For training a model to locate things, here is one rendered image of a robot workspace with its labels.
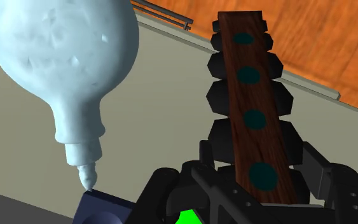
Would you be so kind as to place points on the pale blue bulb-shaped bottle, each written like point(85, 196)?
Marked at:
point(61, 56)

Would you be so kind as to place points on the wooden board with black discs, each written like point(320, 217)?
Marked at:
point(253, 93)

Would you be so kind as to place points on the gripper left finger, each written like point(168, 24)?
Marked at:
point(163, 195)

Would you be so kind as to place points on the bright green object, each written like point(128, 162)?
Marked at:
point(188, 217)

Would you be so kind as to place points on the dark blue box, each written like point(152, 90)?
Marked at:
point(104, 203)

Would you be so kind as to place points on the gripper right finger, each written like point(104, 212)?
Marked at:
point(349, 192)

